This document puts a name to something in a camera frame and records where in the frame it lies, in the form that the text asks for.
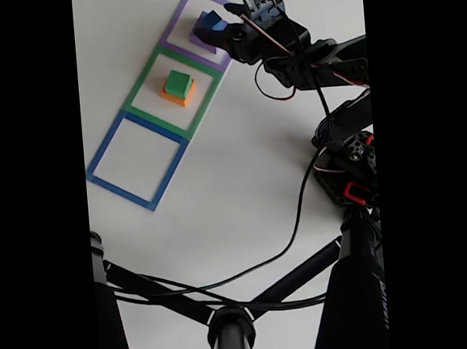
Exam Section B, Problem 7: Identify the small blue block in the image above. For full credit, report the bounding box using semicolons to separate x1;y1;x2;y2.
193;9;230;35

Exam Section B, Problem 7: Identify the green block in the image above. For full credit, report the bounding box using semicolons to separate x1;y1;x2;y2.
163;68;194;98

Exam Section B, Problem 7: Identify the orange block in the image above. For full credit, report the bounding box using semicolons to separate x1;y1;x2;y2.
160;79;199;110

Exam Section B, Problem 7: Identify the red clamp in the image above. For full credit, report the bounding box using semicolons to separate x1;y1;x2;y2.
342;180;373;208

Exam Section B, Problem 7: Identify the black tripod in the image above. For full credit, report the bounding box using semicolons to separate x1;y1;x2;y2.
90;206;391;349

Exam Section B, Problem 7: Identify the purple square frame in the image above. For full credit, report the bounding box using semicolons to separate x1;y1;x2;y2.
157;0;239;78

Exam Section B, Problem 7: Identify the red white black servo cable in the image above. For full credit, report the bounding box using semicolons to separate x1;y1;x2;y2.
240;4;377;180

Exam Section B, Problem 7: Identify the green square frame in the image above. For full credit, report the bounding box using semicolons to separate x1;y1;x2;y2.
118;39;229;147

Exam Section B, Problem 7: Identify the blue square frame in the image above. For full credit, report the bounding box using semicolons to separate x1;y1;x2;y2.
81;104;195;218

